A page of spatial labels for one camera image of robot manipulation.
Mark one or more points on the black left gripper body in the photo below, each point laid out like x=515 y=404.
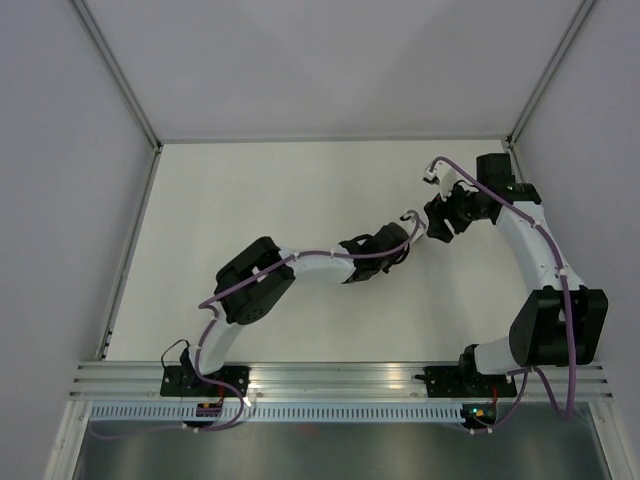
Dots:
x=387 y=263

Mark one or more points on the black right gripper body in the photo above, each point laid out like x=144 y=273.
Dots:
x=460 y=209

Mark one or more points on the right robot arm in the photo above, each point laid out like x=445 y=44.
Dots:
x=561 y=320

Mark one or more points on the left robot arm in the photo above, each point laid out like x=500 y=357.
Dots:
x=251 y=284

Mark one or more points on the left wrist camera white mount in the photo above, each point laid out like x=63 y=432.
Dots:
x=414 y=225

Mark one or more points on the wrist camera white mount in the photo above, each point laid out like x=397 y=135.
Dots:
x=442 y=176
x=414 y=225

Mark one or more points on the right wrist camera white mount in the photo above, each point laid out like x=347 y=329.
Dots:
x=442 y=176

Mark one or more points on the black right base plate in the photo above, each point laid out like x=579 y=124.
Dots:
x=452 y=382

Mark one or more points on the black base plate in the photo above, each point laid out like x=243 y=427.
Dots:
x=452 y=382
x=178 y=382

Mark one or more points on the aluminium frame post right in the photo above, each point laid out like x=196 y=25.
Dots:
x=569 y=36

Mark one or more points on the aluminium frame post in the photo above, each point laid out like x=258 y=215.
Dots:
x=97 y=38
x=569 y=36

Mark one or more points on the aluminium frame post left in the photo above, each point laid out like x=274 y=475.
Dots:
x=97 y=38

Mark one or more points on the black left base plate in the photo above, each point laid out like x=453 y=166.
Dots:
x=178 y=382

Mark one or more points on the aluminium front rail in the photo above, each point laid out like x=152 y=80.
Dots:
x=320 y=382

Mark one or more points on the white slotted cable duct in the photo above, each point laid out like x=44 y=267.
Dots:
x=283 y=412

